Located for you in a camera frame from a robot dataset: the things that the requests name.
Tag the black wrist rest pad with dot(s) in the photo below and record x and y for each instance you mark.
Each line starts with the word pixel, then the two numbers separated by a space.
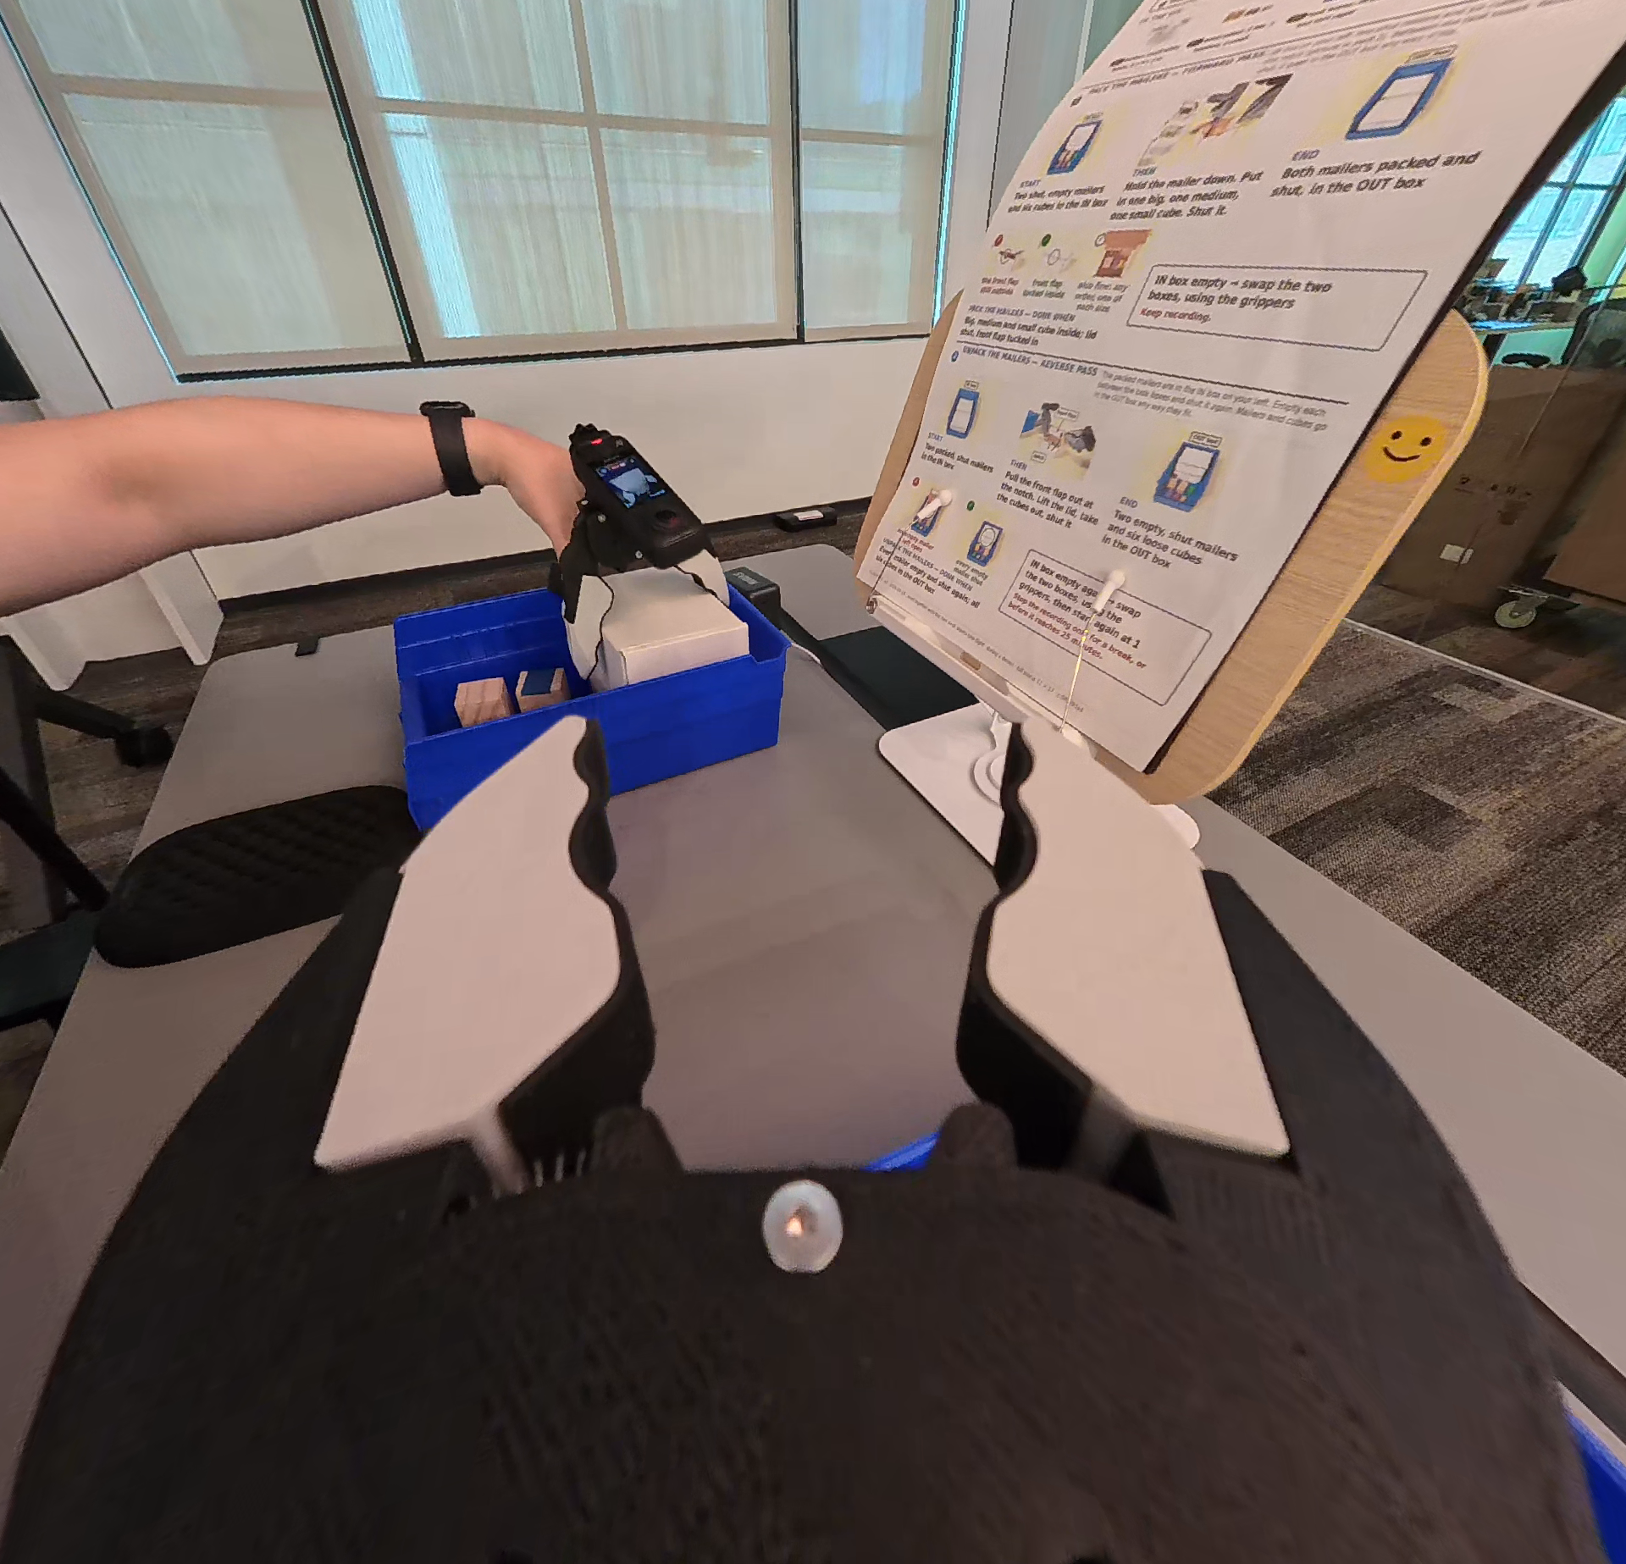
pixel 254 879

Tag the small black device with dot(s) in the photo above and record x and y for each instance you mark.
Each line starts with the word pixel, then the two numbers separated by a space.
pixel 759 592

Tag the white cardboard mailer box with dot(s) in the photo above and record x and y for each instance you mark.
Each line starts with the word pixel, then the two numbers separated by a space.
pixel 686 663

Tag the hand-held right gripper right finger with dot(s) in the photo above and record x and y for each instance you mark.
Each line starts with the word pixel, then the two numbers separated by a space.
pixel 1118 980

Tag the large window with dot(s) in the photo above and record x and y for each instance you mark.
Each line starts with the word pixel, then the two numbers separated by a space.
pixel 508 130

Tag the white desk leg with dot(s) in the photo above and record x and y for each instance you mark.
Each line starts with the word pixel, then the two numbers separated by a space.
pixel 183 605

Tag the yellow smiley sticker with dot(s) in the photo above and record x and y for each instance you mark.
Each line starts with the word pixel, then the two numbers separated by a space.
pixel 1403 449

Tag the black office chair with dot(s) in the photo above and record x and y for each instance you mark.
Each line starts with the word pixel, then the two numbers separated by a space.
pixel 76 714

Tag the large cardboard carton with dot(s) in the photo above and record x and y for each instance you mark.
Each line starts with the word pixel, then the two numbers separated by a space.
pixel 1499 485

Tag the black flat pad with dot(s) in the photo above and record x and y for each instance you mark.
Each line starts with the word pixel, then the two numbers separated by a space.
pixel 877 676

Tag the person's left hand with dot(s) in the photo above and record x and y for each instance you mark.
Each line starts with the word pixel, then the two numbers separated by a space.
pixel 534 491

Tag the person's left forearm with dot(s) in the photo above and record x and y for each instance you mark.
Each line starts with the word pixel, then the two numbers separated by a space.
pixel 229 485

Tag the printed instruction sheet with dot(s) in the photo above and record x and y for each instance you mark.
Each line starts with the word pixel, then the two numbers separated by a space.
pixel 1207 384

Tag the plain large wooden cube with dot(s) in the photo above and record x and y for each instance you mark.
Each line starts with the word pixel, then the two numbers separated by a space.
pixel 483 705

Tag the blue plastic bin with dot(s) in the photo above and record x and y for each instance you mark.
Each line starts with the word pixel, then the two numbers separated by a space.
pixel 686 732
pixel 1601 1501

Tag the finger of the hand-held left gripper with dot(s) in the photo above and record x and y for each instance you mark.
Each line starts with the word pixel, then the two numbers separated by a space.
pixel 584 630
pixel 673 587

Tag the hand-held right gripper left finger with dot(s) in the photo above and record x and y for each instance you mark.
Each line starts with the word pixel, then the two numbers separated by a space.
pixel 483 955

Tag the black wristwatch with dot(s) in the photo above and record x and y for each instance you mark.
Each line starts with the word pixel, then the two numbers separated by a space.
pixel 454 447

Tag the large wooden cube blue face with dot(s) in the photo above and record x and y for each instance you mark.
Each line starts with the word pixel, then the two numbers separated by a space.
pixel 543 692

